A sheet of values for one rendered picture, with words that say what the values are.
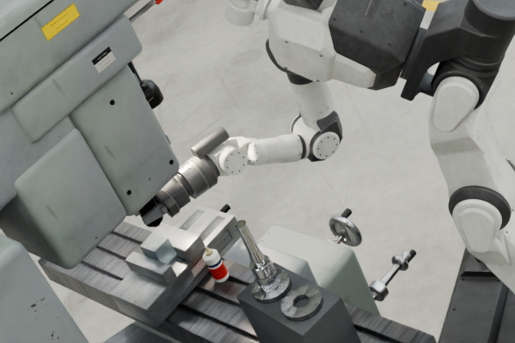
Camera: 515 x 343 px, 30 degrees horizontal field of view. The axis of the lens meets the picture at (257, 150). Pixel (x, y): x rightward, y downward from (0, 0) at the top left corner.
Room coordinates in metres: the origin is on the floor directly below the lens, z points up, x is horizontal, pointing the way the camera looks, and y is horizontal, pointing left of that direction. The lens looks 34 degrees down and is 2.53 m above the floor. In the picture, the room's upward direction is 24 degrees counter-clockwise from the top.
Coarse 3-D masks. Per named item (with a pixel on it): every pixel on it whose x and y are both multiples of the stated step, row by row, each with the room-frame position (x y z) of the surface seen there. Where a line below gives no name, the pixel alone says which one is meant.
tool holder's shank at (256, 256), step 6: (240, 222) 1.58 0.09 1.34; (240, 228) 1.56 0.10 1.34; (246, 228) 1.56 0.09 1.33; (240, 234) 1.56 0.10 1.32; (246, 234) 1.56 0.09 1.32; (246, 240) 1.56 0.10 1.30; (252, 240) 1.56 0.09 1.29; (246, 246) 1.56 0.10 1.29; (252, 246) 1.56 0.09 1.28; (252, 252) 1.56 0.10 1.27; (258, 252) 1.56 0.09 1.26; (252, 258) 1.56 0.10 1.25; (258, 258) 1.56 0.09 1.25; (258, 264) 1.56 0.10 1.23
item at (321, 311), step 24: (288, 288) 1.54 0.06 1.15; (312, 288) 1.50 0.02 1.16; (264, 312) 1.51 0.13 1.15; (288, 312) 1.47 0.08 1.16; (312, 312) 1.44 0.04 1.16; (336, 312) 1.45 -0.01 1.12; (264, 336) 1.56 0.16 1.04; (288, 336) 1.46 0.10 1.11; (312, 336) 1.41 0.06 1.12; (336, 336) 1.43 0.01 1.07
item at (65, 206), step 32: (64, 160) 1.72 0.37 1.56; (96, 160) 1.76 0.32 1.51; (32, 192) 1.67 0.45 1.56; (64, 192) 1.70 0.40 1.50; (96, 192) 1.73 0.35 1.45; (0, 224) 1.82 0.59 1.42; (32, 224) 1.68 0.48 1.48; (64, 224) 1.68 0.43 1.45; (96, 224) 1.71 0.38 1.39; (64, 256) 1.66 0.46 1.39
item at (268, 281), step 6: (270, 270) 1.55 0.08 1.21; (258, 276) 1.55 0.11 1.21; (264, 276) 1.55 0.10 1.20; (270, 276) 1.55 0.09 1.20; (276, 276) 1.56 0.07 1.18; (258, 282) 1.56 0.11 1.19; (264, 282) 1.55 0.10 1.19; (270, 282) 1.55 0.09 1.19; (276, 282) 1.55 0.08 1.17; (264, 288) 1.55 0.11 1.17; (270, 288) 1.55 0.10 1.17; (276, 288) 1.55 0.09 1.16
